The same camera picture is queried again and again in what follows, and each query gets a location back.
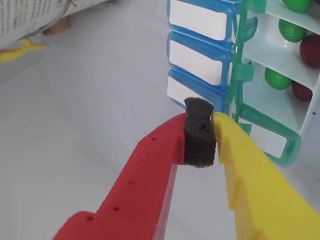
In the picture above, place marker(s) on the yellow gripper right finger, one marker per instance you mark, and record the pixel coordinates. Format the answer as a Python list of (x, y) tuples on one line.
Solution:
[(262, 195)]

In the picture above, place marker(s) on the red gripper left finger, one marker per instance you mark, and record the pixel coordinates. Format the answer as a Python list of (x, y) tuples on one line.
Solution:
[(140, 185)]

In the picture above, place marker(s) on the red round pill ball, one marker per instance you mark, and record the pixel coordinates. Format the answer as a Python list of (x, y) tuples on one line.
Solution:
[(302, 92), (311, 51)]

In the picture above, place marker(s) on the weekly pill organizer box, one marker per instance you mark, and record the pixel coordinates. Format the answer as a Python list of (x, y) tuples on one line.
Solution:
[(197, 20)]

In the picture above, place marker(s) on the white table cloth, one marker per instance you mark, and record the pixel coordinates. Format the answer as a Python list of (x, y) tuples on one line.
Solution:
[(75, 112)]

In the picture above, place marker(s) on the yellow plastic piece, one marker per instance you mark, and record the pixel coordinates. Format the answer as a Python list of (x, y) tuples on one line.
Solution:
[(15, 52)]

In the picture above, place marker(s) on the white printed label bottle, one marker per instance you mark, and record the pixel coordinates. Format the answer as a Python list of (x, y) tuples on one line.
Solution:
[(25, 15)]

